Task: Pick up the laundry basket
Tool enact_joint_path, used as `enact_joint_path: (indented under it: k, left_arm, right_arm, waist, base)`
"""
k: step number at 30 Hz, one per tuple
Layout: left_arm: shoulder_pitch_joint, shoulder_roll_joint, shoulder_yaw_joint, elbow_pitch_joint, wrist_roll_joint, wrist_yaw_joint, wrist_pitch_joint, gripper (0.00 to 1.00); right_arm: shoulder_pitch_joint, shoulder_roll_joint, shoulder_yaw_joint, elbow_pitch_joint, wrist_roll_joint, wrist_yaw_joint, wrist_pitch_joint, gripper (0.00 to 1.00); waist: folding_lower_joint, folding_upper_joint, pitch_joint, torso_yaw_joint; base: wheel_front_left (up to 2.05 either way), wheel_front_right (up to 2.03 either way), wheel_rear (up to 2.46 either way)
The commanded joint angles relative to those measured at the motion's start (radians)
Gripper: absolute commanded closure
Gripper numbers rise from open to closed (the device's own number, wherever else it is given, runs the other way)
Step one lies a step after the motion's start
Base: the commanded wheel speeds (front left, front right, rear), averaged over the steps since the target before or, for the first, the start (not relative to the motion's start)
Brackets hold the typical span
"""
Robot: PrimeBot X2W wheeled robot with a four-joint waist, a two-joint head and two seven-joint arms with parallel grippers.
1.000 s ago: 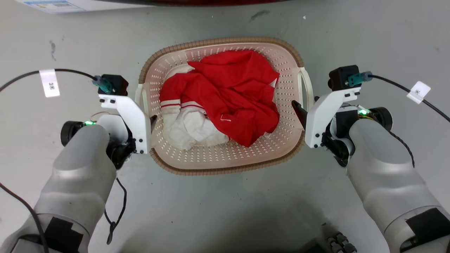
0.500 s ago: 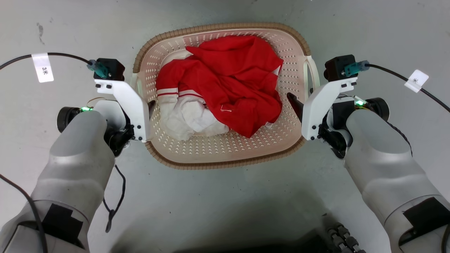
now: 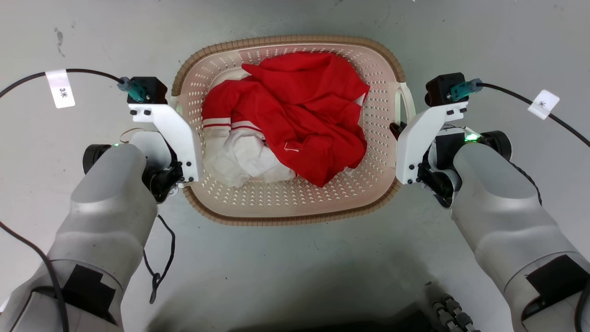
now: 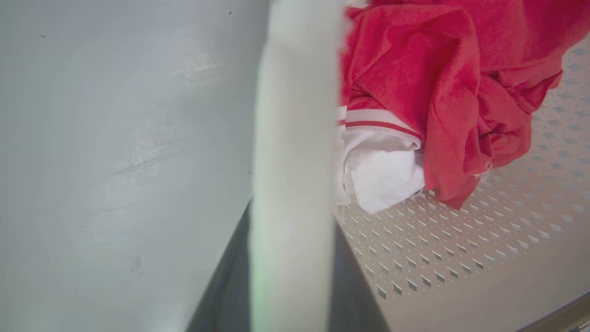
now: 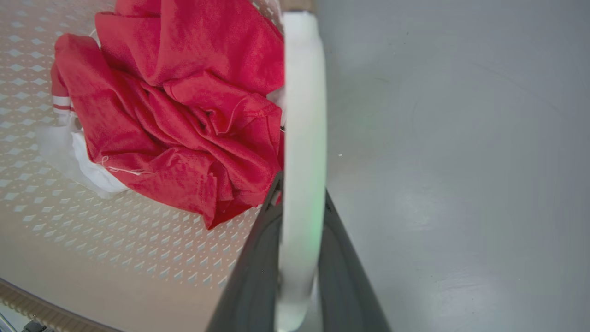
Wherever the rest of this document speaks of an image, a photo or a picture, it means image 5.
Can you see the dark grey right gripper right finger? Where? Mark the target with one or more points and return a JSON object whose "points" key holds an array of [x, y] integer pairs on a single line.
{"points": [[345, 286]]}

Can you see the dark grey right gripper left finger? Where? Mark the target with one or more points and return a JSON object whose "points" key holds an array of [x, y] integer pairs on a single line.
{"points": [[251, 276]]}

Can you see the white perforated laundry basket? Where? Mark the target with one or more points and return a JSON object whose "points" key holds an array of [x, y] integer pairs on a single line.
{"points": [[115, 249]]}

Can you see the red garment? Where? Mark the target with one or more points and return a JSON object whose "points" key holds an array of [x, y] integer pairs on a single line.
{"points": [[184, 115]]}

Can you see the white garment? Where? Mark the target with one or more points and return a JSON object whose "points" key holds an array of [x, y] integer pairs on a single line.
{"points": [[87, 166]]}

